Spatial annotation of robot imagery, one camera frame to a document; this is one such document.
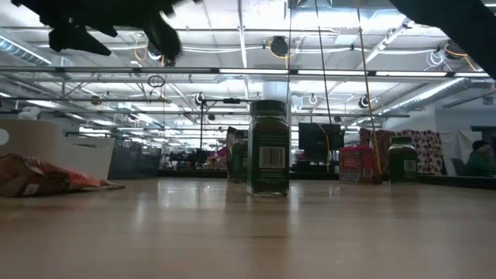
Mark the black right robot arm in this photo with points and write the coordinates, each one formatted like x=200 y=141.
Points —
x=465 y=19

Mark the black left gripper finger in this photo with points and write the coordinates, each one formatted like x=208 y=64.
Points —
x=89 y=43
x=164 y=38

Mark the person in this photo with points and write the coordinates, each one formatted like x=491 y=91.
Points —
x=479 y=162

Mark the black background monitor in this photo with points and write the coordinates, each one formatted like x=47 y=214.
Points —
x=317 y=139

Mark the black background rig frame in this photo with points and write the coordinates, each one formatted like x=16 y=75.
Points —
x=231 y=100

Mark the red-lidded spice tin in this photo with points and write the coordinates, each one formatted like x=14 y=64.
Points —
x=355 y=166

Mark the small black ceiling reel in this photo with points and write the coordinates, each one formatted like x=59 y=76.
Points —
x=199 y=99
x=363 y=102

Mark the green-lidded glass spice jar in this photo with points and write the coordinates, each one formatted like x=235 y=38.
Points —
x=240 y=159
x=403 y=162
x=268 y=155

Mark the white hanging sheet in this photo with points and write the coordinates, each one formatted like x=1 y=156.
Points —
x=453 y=145

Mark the red patterned hanging cloth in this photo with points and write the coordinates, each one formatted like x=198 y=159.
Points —
x=426 y=151

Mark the black aluminium table frame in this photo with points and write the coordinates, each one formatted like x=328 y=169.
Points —
x=193 y=174

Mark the horizontal bar with light strip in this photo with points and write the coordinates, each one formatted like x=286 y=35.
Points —
x=426 y=73

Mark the black office chair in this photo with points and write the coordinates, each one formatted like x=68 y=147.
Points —
x=459 y=167

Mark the white plastic bin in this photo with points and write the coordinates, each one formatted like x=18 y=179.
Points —
x=46 y=139

